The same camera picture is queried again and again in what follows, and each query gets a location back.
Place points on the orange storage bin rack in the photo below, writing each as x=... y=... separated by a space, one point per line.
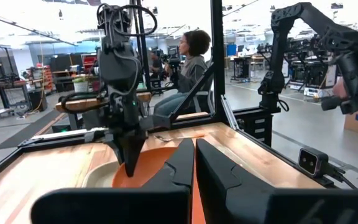
x=47 y=77

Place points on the red storage bin rack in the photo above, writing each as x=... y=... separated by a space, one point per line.
x=89 y=62

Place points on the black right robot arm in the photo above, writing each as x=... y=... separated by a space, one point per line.
x=118 y=65

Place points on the orange plate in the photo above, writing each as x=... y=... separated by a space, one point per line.
x=154 y=165

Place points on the wooden workbench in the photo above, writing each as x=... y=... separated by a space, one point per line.
x=79 y=104

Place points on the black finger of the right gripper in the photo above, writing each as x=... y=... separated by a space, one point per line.
x=117 y=149
x=133 y=152

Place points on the black aluminium rig frame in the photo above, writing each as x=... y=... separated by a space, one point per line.
x=217 y=62

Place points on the person's hand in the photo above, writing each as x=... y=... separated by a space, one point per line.
x=340 y=88

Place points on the black metal frame stand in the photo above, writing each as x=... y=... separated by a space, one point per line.
x=141 y=46

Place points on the green plant in white pot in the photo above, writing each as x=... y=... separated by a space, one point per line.
x=80 y=85

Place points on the seated person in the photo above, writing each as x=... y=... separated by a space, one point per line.
x=191 y=71

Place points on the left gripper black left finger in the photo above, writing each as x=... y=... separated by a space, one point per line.
x=166 y=202

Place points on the small black table camera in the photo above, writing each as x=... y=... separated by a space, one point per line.
x=309 y=161

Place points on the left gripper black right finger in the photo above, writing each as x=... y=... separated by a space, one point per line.
x=244 y=202

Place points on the silver metal fork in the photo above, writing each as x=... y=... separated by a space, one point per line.
x=163 y=138

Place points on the black floor mat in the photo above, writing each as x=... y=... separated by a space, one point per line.
x=26 y=132

